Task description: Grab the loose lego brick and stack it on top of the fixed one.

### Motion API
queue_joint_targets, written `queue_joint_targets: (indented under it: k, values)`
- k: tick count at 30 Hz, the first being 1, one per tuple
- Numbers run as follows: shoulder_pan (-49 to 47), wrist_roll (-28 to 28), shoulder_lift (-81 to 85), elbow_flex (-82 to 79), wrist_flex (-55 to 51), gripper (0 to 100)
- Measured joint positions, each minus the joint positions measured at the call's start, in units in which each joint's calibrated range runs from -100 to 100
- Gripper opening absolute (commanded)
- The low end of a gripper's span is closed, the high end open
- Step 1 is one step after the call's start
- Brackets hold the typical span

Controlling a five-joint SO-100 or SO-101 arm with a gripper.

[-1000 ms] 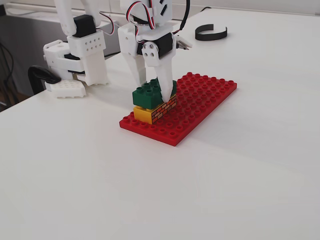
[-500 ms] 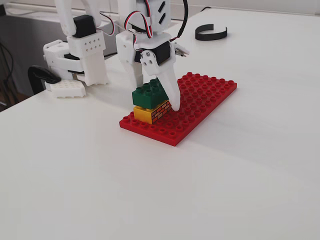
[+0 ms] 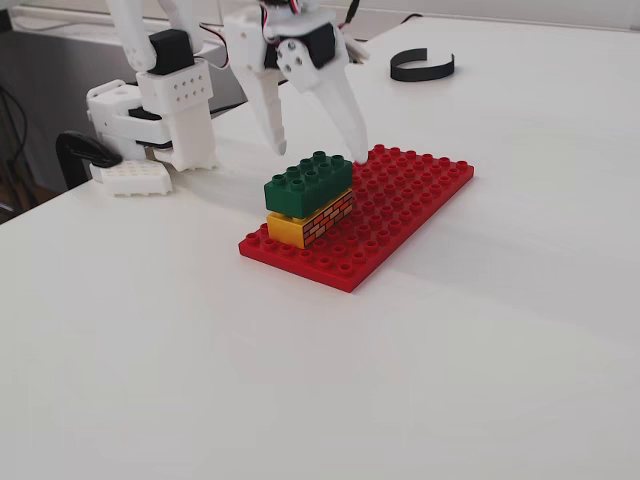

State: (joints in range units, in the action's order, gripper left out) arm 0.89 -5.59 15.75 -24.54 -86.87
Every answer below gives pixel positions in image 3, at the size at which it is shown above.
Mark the green lego brick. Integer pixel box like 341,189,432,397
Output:
263,150,354,220

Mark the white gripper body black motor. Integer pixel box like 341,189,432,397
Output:
223,0,347,77

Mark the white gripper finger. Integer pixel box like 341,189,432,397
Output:
243,66,290,157
277,34,371,166

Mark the black table clamp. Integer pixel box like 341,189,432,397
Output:
54,130,123,192

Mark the red white black servo cable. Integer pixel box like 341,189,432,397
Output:
257,0,282,46
199,22,232,71

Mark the black curved plastic strip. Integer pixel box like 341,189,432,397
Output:
389,47,456,83

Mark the yellow lego brick brick print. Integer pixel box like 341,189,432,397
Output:
265,187,355,250

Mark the red lego baseplate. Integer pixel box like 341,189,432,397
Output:
238,143,476,294

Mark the white plastic connector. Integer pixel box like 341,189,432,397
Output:
344,39,372,65

